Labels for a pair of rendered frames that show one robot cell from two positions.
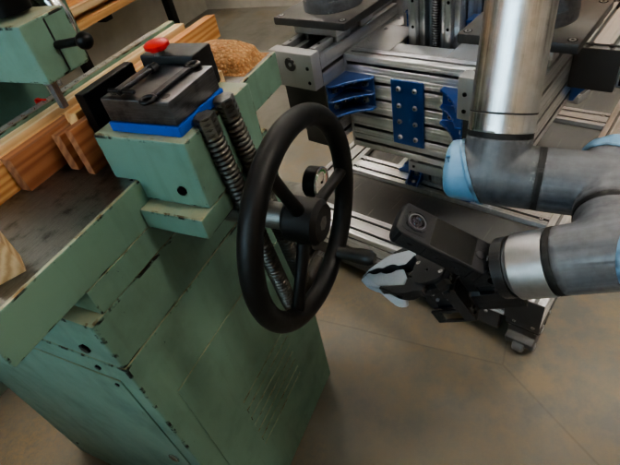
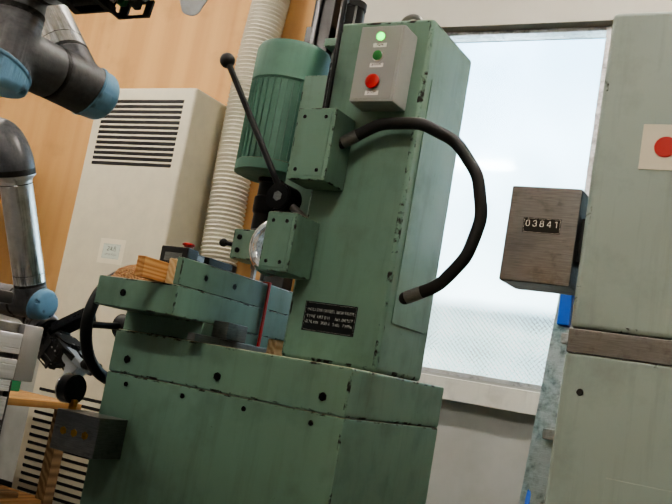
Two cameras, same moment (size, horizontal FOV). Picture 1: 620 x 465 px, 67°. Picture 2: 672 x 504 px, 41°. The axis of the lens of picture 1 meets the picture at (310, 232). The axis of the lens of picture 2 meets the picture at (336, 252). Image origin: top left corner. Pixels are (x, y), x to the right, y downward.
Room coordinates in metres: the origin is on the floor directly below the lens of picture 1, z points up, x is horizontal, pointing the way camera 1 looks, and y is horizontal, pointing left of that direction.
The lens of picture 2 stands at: (2.65, 0.39, 0.77)
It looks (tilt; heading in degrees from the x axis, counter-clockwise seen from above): 8 degrees up; 178
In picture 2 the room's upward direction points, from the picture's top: 10 degrees clockwise
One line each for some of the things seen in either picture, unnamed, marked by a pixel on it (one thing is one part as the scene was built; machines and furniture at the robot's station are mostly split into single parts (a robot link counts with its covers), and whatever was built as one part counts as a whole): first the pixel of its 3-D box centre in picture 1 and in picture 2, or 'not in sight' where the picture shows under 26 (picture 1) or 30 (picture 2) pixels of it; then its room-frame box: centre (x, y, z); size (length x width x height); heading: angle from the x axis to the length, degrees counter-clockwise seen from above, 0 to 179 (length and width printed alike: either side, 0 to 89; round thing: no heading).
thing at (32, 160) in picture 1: (86, 124); not in sight; (0.63, 0.27, 0.92); 0.25 x 0.02 x 0.05; 148
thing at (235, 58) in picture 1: (219, 53); (146, 273); (0.80, 0.08, 0.92); 0.14 x 0.09 x 0.04; 58
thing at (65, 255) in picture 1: (148, 162); (206, 313); (0.58, 0.20, 0.87); 0.61 x 0.30 x 0.06; 147
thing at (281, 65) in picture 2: not in sight; (283, 115); (0.64, 0.29, 1.35); 0.18 x 0.18 x 0.31
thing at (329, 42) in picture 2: not in sight; (349, 38); (0.72, 0.41, 1.53); 0.08 x 0.08 x 0.17; 57
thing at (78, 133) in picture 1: (137, 108); not in sight; (0.63, 0.19, 0.93); 0.22 x 0.01 x 0.06; 147
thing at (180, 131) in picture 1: (168, 83); (185, 260); (0.54, 0.12, 0.99); 0.13 x 0.11 x 0.06; 147
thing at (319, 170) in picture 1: (314, 184); (71, 393); (0.75, -0.03, 0.65); 0.06 x 0.04 x 0.08; 147
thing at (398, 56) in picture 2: not in sight; (383, 68); (0.93, 0.48, 1.40); 0.10 x 0.06 x 0.16; 57
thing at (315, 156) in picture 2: not in sight; (320, 149); (0.88, 0.39, 1.22); 0.09 x 0.08 x 0.15; 57
